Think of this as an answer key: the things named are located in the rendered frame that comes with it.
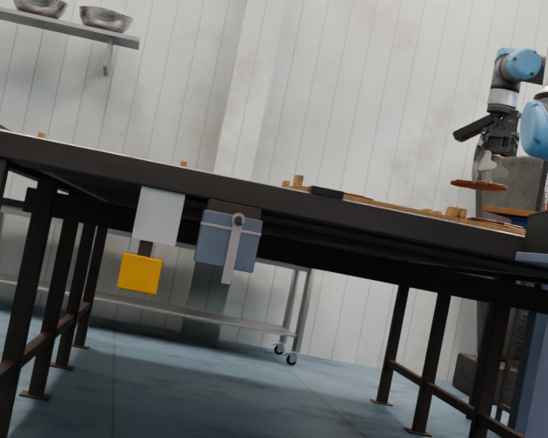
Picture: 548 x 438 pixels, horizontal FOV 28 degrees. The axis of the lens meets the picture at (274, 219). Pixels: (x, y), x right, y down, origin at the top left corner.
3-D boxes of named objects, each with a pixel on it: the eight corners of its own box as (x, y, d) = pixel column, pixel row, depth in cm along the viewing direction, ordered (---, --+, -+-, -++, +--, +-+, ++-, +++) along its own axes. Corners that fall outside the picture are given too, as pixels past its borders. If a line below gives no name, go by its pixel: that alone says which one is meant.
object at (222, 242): (250, 288, 244) (266, 209, 244) (190, 276, 242) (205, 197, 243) (247, 286, 255) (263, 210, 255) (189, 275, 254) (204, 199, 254)
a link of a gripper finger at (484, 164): (489, 179, 269) (500, 149, 273) (466, 175, 272) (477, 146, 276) (491, 186, 271) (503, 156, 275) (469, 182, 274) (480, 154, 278)
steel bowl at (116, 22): (129, 44, 853) (133, 24, 853) (130, 35, 811) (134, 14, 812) (75, 32, 847) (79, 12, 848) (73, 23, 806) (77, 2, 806)
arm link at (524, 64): (559, 51, 264) (544, 59, 275) (514, 42, 263) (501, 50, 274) (553, 83, 264) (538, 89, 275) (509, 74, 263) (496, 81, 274)
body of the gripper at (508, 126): (506, 154, 272) (516, 107, 273) (474, 150, 276) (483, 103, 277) (516, 160, 279) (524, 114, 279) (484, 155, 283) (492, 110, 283)
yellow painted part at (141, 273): (156, 295, 243) (177, 191, 244) (116, 288, 242) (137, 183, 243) (157, 293, 251) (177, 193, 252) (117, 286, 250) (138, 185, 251)
